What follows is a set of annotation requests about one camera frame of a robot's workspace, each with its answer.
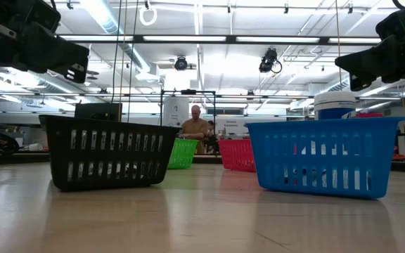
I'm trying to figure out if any blue plastic basket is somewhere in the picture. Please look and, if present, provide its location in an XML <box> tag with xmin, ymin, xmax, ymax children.
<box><xmin>244</xmin><ymin>116</ymin><xmax>405</xmax><ymax>200</ymax></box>

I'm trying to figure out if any black plastic basket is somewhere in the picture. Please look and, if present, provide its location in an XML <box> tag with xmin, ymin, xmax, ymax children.
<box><xmin>39</xmin><ymin>114</ymin><xmax>183</xmax><ymax>193</ymax></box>

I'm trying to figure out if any LED light bar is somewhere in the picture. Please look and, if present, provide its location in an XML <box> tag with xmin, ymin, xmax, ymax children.
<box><xmin>236</xmin><ymin>36</ymin><xmax>320</xmax><ymax>44</ymax></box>
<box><xmin>142</xmin><ymin>35</ymin><xmax>227</xmax><ymax>42</ymax></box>
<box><xmin>328</xmin><ymin>37</ymin><xmax>383</xmax><ymax>44</ymax></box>
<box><xmin>58</xmin><ymin>34</ymin><xmax>134</xmax><ymax>42</ymax></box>

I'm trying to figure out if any red storage bin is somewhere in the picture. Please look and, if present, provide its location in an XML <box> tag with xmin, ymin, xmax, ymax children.
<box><xmin>355</xmin><ymin>111</ymin><xmax>385</xmax><ymax>119</ymax></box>

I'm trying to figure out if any disinfectant wipes canister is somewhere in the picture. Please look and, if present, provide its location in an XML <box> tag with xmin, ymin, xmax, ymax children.
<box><xmin>314</xmin><ymin>90</ymin><xmax>357</xmax><ymax>120</ymax></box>

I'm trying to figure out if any white poster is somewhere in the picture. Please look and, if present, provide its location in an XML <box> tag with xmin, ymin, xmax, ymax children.
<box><xmin>163</xmin><ymin>96</ymin><xmax>190</xmax><ymax>129</ymax></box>

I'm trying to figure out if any person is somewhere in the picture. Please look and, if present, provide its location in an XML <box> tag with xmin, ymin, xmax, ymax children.
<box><xmin>179</xmin><ymin>104</ymin><xmax>210</xmax><ymax>155</ymax></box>

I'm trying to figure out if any green plastic basket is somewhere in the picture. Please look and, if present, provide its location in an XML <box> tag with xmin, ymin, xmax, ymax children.
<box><xmin>168</xmin><ymin>138</ymin><xmax>199</xmax><ymax>171</ymax></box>

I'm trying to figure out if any red plastic basket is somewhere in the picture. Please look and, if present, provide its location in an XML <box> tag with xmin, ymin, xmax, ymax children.
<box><xmin>217</xmin><ymin>138</ymin><xmax>257</xmax><ymax>173</ymax></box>

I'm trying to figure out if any white cable ring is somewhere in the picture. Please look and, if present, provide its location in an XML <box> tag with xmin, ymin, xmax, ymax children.
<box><xmin>139</xmin><ymin>6</ymin><xmax>158</xmax><ymax>27</ymax></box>

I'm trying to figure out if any black overhead camera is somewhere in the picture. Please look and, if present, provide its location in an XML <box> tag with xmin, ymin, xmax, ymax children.
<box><xmin>173</xmin><ymin>55</ymin><xmax>189</xmax><ymax>72</ymax></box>
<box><xmin>258</xmin><ymin>47</ymin><xmax>283</xmax><ymax>74</ymax></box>

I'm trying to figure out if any background black rig frame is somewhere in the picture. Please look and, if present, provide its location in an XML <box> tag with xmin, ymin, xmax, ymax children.
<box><xmin>159</xmin><ymin>89</ymin><xmax>217</xmax><ymax>141</ymax></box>

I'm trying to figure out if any black aluminium table frame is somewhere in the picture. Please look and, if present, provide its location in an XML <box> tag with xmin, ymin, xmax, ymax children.
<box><xmin>0</xmin><ymin>33</ymin><xmax>405</xmax><ymax>175</ymax></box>

